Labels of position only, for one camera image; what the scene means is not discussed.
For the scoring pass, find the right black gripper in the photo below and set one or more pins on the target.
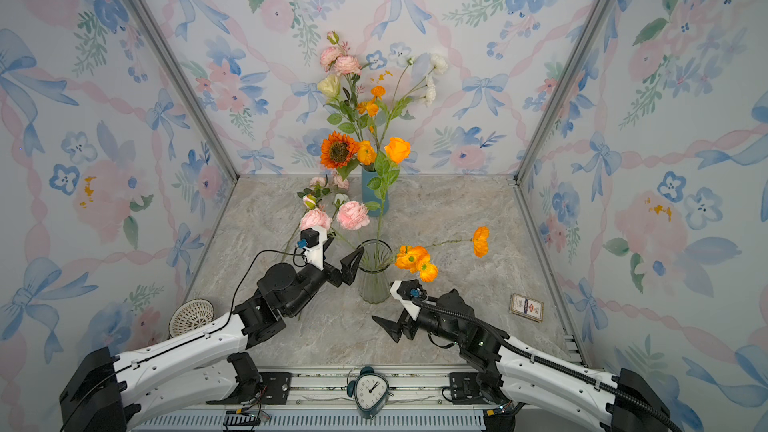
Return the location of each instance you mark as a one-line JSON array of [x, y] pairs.
[[393, 329]]

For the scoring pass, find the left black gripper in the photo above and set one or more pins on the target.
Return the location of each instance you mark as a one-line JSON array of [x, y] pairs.
[[346, 275]]

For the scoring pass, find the clear glass vase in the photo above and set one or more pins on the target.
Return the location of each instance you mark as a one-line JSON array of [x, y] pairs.
[[372, 277]]

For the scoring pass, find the pink rose stem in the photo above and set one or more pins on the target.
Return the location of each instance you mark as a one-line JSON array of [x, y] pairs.
[[351, 216]]

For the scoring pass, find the orange poppy spray stem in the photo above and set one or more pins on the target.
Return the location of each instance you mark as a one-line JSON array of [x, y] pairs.
[[417, 259]]

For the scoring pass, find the teal ceramic vase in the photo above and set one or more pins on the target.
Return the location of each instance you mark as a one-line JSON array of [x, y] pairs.
[[369, 195]]

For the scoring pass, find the orange ranunculus flower stem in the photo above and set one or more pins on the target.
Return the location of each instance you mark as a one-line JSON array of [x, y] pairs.
[[387, 167]]

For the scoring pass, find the orange poppy flower stem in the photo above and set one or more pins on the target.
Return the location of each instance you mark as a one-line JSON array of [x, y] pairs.
[[368, 110]]

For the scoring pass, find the white ranunculus flower stem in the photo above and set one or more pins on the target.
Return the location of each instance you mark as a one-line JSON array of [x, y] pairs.
[[415, 87]]

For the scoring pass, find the tall pink bud stem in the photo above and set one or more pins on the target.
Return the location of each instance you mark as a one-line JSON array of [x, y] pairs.
[[337, 59]]

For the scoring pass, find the cream rose stem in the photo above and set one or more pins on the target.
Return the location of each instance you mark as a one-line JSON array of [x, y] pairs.
[[340, 93]]

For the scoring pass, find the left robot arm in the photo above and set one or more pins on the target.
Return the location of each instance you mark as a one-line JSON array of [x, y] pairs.
[[115, 392]]

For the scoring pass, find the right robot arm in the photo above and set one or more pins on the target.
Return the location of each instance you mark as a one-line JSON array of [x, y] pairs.
[[508, 370]]

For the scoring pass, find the teal heart alarm clock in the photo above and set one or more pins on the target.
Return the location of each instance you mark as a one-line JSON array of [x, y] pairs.
[[369, 391]]

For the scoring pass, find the pink bud flower stem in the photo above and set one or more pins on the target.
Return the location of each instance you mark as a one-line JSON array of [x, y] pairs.
[[319, 193]]

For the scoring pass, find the small card box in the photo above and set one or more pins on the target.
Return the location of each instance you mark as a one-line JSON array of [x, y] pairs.
[[526, 307]]

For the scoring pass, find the patterned ceramic bowl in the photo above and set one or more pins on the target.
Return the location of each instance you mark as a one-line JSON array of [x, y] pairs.
[[190, 316]]

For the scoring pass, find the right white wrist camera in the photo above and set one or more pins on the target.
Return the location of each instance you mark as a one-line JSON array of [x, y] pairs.
[[409, 293]]

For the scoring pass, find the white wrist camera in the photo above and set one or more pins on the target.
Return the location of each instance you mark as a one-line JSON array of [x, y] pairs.
[[313, 244], [409, 293]]

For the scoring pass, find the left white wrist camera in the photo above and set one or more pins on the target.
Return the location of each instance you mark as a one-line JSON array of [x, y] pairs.
[[313, 244]]

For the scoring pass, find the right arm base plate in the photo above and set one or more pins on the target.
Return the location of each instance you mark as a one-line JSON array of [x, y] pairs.
[[464, 389]]

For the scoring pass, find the aluminium rail frame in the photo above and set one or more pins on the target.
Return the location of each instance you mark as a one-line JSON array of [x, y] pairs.
[[433, 413]]

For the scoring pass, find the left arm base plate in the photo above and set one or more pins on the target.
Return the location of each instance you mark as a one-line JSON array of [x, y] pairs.
[[272, 388]]

